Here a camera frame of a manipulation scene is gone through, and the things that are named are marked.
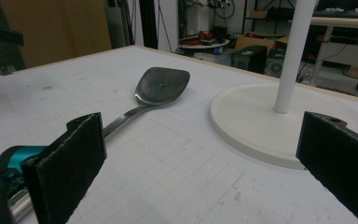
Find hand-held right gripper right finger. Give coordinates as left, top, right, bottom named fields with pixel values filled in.
left=296, top=111, right=358, bottom=224

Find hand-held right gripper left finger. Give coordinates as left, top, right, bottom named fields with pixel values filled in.
left=21, top=112, right=107, bottom=224

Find grey spoon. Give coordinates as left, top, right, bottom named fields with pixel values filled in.
left=7, top=66, right=191, bottom=223

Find white hook stand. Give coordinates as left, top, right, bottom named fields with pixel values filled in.
left=209, top=0, right=358, bottom=171

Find white foam mat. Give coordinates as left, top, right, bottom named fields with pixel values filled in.
left=0, top=46, right=358, bottom=224

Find black computer tower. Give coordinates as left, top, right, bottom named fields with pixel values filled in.
left=230, top=45, right=269, bottom=75
left=264, top=48, right=287, bottom=78

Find brown wooden panel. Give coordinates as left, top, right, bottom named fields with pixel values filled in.
left=0, top=0, right=113, bottom=69

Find white desk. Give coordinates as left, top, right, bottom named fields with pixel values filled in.
left=288, top=17, right=358, bottom=86

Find black metal bar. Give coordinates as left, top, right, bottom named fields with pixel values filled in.
left=0, top=21, right=25, bottom=62

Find small cardboard box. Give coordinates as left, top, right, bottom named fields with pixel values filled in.
left=234, top=32, right=290, bottom=53

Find black shelf rack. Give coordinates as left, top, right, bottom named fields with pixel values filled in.
left=243, top=0, right=296, bottom=35

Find round white table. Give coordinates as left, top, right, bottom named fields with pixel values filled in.
left=178, top=38, right=231, bottom=51

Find red items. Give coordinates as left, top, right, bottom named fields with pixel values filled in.
left=186, top=30, right=215, bottom=46

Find black frame post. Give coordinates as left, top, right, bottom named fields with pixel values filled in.
left=139, top=0, right=158, bottom=49

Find black hanging cable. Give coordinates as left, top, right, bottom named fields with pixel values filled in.
left=158, top=0, right=173, bottom=52

